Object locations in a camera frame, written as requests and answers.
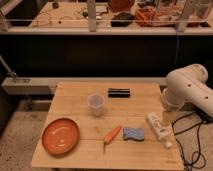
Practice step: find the blue sponge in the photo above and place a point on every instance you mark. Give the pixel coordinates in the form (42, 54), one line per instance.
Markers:
(136, 134)

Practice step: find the white plastic bottle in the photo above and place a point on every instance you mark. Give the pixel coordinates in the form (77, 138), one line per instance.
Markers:
(159, 130)

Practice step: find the clear plastic cup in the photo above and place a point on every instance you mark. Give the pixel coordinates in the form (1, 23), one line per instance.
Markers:
(95, 103)

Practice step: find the orange toy carrot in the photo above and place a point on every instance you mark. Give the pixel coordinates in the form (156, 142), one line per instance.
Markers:
(111, 135)

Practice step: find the black cap on bench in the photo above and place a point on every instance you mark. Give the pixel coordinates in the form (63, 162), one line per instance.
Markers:
(122, 19)

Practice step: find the wooden table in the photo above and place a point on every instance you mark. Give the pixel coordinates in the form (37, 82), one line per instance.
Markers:
(70, 101)

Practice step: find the grey metal rail beam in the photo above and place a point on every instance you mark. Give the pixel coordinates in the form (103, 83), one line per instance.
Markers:
(47, 85)

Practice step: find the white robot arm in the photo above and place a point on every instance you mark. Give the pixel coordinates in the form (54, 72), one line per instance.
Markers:
(188, 84)

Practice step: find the black rectangular box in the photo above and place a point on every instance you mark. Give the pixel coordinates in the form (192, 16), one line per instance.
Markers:
(118, 93)

